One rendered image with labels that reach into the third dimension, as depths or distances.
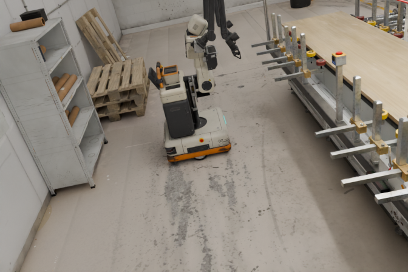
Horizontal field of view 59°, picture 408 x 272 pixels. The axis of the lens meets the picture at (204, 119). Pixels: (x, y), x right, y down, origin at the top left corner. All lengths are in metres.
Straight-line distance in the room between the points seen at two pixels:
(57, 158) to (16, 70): 0.91
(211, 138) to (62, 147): 1.43
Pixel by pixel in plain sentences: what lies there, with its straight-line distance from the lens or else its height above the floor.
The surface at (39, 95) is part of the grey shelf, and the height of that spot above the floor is 1.08.
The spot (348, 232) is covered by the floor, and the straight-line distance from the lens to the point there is 2.94.
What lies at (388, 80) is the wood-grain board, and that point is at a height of 0.90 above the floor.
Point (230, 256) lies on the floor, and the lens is 2.82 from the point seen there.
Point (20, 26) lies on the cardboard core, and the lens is 3.89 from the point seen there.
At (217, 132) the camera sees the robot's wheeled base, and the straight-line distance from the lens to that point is 3.65.
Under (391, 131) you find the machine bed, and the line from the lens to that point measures 2.59.
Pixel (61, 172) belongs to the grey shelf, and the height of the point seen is 0.26.
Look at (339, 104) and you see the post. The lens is 2.71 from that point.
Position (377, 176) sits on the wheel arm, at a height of 0.86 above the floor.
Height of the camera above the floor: 2.13
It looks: 28 degrees down
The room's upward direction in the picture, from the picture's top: 12 degrees counter-clockwise
